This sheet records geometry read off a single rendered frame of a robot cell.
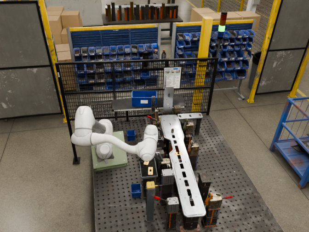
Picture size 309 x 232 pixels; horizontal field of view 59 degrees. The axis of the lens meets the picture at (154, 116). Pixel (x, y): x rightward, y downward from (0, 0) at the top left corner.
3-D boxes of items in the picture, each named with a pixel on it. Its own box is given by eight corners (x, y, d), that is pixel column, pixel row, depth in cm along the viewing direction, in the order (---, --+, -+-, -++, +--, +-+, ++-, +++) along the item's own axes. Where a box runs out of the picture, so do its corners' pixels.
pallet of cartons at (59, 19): (83, 64, 659) (77, 20, 598) (48, 66, 648) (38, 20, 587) (85, 45, 755) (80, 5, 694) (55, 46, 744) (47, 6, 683)
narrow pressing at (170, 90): (172, 111, 331) (174, 86, 311) (163, 112, 330) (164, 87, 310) (172, 111, 331) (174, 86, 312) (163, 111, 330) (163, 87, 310)
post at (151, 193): (154, 221, 244) (156, 189, 218) (146, 222, 243) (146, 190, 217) (153, 214, 250) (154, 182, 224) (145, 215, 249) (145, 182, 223)
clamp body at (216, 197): (219, 227, 241) (226, 200, 220) (202, 228, 239) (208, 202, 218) (215, 216, 250) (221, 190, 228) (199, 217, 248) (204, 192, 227)
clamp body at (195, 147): (197, 171, 293) (201, 147, 273) (186, 172, 292) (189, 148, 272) (195, 165, 301) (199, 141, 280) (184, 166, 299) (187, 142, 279)
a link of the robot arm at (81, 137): (88, 145, 210) (89, 127, 213) (67, 146, 213) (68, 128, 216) (95, 146, 223) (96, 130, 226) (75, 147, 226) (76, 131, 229)
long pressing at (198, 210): (210, 215, 217) (210, 214, 216) (182, 218, 214) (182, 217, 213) (177, 114, 328) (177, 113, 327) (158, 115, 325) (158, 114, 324)
